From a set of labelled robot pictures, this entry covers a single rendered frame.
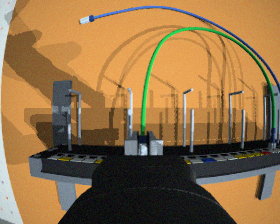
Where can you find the dark grey rack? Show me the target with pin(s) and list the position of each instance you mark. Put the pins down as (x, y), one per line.
(213, 163)

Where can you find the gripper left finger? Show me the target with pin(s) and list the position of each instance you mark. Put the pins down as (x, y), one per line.
(130, 145)

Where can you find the green cable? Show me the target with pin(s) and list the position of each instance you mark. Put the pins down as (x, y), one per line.
(143, 107)

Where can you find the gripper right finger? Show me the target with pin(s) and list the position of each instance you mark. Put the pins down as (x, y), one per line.
(156, 145)

